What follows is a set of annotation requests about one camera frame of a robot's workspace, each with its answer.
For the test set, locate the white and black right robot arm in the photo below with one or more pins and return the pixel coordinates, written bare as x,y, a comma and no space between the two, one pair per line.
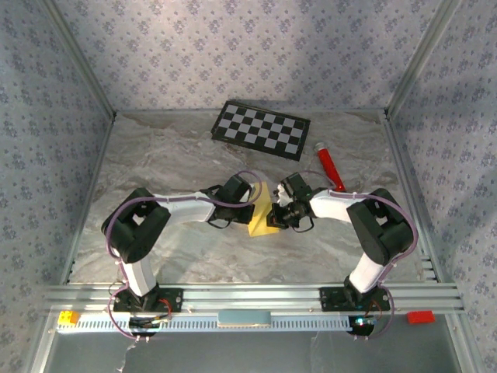
376,229

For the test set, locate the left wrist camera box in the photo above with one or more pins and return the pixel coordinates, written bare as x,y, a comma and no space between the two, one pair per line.
235,188

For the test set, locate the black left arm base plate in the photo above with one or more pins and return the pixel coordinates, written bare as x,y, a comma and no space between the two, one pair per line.
174,301

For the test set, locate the yellow toy brick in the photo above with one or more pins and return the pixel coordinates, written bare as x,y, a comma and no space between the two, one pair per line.
67,318

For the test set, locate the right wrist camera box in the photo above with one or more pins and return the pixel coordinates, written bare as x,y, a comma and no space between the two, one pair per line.
297,184

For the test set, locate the black and white checkerboard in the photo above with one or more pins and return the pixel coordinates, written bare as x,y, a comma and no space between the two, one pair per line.
260,130

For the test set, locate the red tube with clear cap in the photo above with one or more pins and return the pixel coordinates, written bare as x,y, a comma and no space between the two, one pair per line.
328,165

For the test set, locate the black controller board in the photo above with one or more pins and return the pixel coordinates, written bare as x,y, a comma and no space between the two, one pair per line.
363,328
141,323

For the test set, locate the aluminium mounting rail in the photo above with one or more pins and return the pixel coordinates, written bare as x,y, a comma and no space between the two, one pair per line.
252,297

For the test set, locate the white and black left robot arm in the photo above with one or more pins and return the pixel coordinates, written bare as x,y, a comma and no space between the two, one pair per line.
136,233

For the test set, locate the red toy brick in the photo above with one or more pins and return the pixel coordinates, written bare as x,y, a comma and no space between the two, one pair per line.
420,317

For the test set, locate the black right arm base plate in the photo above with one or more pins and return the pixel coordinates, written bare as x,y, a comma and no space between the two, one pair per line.
330,299

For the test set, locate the aluminium frame bar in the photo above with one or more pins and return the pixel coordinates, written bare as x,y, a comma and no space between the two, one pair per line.
81,58
97,175
423,58
402,163
174,111

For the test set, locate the yellow paper sheet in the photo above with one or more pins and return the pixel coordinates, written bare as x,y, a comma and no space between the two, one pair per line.
260,227

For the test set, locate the grey metal base sheet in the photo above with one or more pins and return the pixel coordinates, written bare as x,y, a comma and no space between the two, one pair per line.
233,353

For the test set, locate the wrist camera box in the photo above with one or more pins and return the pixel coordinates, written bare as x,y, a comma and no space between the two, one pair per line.
297,184
235,188

